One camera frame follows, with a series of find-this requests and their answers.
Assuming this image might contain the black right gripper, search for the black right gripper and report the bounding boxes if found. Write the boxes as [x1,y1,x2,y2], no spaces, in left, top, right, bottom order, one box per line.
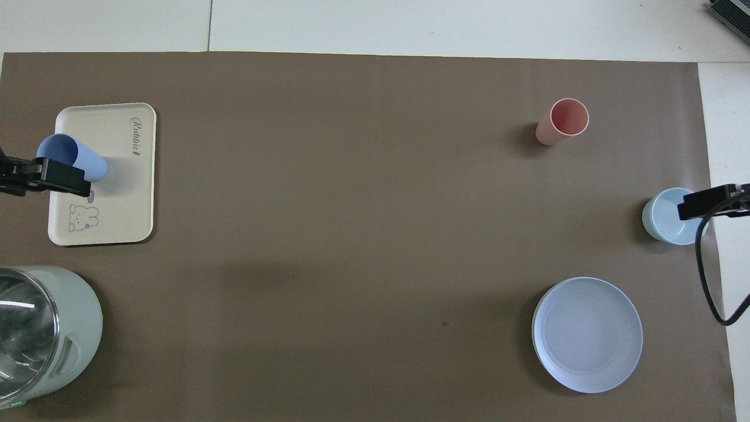
[678,183,750,221]

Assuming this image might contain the blue ribbed cup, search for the blue ribbed cup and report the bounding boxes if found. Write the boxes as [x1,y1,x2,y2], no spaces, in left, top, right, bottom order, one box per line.
[37,134,109,183]

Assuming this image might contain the pink cup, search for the pink cup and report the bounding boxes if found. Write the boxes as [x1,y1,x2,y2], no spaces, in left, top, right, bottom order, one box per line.
[535,98,590,146]

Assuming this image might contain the cream tray with rabbit print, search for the cream tray with rabbit print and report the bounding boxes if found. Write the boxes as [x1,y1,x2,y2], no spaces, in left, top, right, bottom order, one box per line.
[47,103,158,247]

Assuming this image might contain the light blue bowl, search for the light blue bowl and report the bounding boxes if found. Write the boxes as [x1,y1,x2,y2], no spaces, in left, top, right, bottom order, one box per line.
[642,188,707,246]

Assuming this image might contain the pale green cooking pot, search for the pale green cooking pot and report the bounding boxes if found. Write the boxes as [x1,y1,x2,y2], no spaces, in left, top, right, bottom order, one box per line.
[0,265,104,410]

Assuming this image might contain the pale blue plate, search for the pale blue plate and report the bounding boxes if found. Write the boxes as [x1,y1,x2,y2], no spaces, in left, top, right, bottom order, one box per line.
[531,277,644,394]

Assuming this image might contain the grey device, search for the grey device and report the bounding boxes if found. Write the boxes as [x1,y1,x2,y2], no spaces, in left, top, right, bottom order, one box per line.
[708,0,750,29]

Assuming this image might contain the brown table mat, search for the brown table mat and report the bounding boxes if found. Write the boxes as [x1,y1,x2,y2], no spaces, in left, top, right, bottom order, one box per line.
[0,52,738,422]

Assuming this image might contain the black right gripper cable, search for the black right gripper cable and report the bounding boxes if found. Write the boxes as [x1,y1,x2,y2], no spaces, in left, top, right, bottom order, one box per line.
[694,214,750,326]

